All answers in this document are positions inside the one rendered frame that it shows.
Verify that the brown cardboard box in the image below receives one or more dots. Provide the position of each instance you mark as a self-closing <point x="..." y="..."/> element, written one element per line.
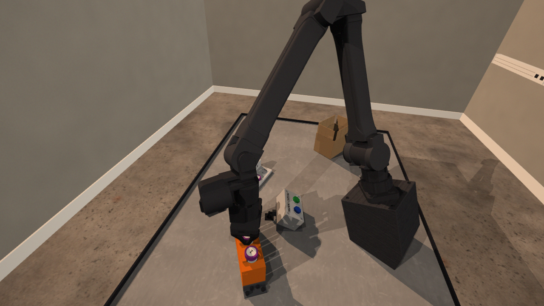
<point x="330" y="136"/>

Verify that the beige key housing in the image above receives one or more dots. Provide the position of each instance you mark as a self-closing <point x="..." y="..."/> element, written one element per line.
<point x="288" y="212"/>

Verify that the black table edge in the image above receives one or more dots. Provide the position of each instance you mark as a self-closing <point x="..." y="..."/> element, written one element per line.
<point x="130" y="271"/>

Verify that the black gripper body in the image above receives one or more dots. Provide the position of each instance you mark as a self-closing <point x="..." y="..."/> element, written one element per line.
<point x="252" y="220"/>

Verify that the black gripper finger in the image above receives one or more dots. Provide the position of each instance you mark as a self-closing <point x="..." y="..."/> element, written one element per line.
<point x="251" y="239"/>

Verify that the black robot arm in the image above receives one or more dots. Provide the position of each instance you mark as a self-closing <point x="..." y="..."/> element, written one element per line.
<point x="364" y="146"/>

